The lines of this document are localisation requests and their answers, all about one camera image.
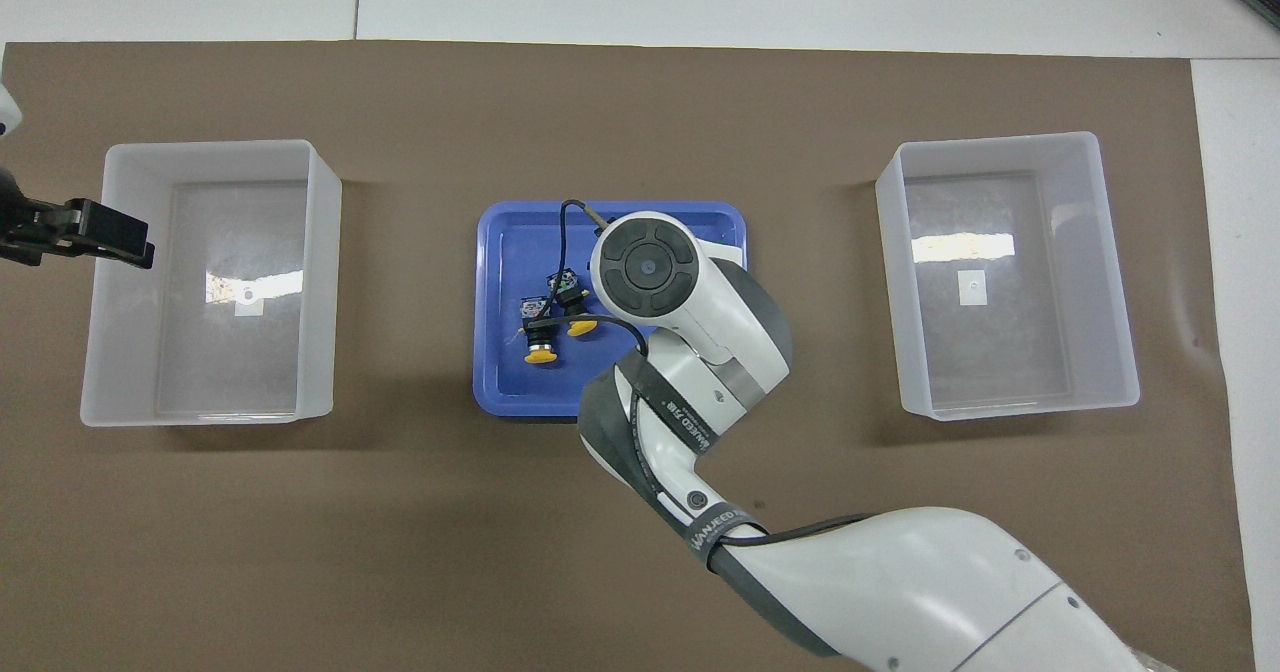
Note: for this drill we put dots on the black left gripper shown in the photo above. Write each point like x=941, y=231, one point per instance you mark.
x=40, y=220

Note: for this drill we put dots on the yellow push button switch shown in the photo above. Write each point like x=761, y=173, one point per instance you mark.
x=582, y=329
x=541, y=355

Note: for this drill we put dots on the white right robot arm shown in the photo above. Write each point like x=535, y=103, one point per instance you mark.
x=900, y=592

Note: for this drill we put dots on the translucent white plastic box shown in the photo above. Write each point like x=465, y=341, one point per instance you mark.
x=130, y=252
x=950, y=372

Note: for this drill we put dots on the brown paper table mat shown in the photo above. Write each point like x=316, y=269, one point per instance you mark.
x=300, y=552

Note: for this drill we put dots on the blue plastic tray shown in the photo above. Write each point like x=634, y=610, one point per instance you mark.
x=510, y=382

